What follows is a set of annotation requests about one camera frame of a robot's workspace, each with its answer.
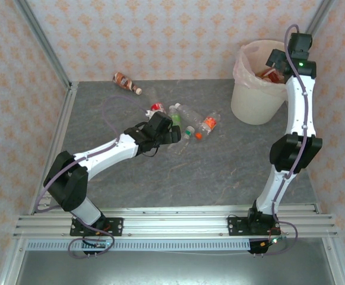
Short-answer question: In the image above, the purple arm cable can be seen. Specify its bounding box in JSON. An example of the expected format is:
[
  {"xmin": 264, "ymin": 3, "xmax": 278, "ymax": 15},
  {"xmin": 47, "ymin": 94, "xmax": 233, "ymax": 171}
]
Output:
[
  {"xmin": 254, "ymin": 24, "xmax": 312, "ymax": 258},
  {"xmin": 34, "ymin": 95, "xmax": 149, "ymax": 259}
]

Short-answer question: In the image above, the aluminium frame leg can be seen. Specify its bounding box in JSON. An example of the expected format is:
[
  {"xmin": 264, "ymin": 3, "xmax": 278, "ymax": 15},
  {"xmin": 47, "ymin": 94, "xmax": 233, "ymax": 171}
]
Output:
[
  {"xmin": 322, "ymin": 237, "xmax": 345, "ymax": 285},
  {"xmin": 0, "ymin": 237, "xmax": 27, "ymax": 285}
]

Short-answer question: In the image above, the white green label bottle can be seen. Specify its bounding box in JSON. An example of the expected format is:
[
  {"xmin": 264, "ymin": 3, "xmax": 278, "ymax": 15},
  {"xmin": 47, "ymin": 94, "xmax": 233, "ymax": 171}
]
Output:
[{"xmin": 167, "ymin": 125, "xmax": 196, "ymax": 156}]

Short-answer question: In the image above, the plain clear white-capped bottle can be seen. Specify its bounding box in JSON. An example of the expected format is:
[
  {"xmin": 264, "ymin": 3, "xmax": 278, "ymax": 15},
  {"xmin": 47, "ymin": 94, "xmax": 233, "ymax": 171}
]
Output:
[{"xmin": 174, "ymin": 102, "xmax": 204, "ymax": 125}]

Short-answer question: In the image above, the orange label clear bottle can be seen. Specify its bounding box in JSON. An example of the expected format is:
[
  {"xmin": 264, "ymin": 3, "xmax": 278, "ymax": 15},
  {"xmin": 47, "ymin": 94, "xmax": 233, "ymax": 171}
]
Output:
[{"xmin": 194, "ymin": 111, "xmax": 222, "ymax": 141}]

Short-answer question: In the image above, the pink plastic bin liner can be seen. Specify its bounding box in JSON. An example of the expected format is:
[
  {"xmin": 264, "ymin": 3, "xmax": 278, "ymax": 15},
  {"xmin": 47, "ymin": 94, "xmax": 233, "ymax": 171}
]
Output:
[{"xmin": 233, "ymin": 40, "xmax": 289, "ymax": 94}]

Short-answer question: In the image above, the narrow aluminium extrusion beam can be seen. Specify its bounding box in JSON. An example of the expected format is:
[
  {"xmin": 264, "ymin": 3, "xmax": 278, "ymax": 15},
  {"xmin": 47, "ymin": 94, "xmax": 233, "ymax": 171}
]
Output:
[{"xmin": 31, "ymin": 204, "xmax": 321, "ymax": 217}]

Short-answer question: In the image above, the aluminium table edge rail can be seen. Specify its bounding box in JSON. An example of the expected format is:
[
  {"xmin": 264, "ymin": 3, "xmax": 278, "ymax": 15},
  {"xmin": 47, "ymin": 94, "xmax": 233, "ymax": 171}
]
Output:
[{"xmin": 29, "ymin": 83, "xmax": 80, "ymax": 214}]

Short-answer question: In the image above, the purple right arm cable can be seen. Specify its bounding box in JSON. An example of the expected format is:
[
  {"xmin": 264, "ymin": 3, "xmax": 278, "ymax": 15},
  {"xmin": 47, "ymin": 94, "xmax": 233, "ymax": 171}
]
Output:
[{"xmin": 254, "ymin": 24, "xmax": 312, "ymax": 258}]

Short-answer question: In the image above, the white slotted cable duct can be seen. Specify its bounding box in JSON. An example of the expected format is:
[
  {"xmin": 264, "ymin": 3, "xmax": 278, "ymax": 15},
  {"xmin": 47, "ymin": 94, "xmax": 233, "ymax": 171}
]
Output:
[{"xmin": 26, "ymin": 239, "xmax": 252, "ymax": 252}]

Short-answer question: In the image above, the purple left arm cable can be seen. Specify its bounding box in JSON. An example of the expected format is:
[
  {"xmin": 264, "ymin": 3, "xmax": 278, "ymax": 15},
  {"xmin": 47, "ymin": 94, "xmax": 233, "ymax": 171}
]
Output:
[{"xmin": 34, "ymin": 95, "xmax": 149, "ymax": 259}]

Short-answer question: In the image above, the aluminium frame post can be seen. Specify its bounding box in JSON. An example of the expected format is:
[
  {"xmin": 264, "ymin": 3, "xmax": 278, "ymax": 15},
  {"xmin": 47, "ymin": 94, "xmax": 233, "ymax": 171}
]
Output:
[
  {"xmin": 305, "ymin": 0, "xmax": 336, "ymax": 36},
  {"xmin": 13, "ymin": 0, "xmax": 80, "ymax": 91}
]

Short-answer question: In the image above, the small circuit board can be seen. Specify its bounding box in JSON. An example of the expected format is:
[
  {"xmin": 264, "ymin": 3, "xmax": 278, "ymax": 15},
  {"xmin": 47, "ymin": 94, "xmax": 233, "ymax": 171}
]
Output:
[
  {"xmin": 259, "ymin": 236, "xmax": 287, "ymax": 247},
  {"xmin": 81, "ymin": 239, "xmax": 113, "ymax": 250}
]

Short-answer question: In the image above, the wide aluminium extrusion beam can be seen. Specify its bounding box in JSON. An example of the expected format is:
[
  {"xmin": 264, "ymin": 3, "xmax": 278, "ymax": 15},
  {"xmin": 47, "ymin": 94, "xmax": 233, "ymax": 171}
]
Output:
[{"xmin": 13, "ymin": 215, "xmax": 338, "ymax": 239}]

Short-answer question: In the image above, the grey metal panel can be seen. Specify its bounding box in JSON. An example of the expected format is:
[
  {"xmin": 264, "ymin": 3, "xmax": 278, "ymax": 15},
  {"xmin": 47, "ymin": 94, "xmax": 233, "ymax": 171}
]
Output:
[{"xmin": 14, "ymin": 251, "xmax": 339, "ymax": 285}]

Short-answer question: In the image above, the brown label plastic bottle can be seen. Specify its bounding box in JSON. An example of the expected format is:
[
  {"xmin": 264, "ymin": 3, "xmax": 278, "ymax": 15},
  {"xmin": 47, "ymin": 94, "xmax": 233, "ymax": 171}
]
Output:
[{"xmin": 112, "ymin": 72, "xmax": 143, "ymax": 96}]

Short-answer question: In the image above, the beige plastic bin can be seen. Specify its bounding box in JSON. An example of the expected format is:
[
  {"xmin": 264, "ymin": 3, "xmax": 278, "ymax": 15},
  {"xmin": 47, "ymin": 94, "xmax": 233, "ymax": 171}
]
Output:
[{"xmin": 230, "ymin": 40, "xmax": 290, "ymax": 126}]

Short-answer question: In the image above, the green label clear bottle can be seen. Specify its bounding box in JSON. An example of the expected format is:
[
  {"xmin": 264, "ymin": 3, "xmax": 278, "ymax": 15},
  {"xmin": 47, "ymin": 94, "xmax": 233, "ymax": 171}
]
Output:
[{"xmin": 168, "ymin": 105, "xmax": 182, "ymax": 127}]

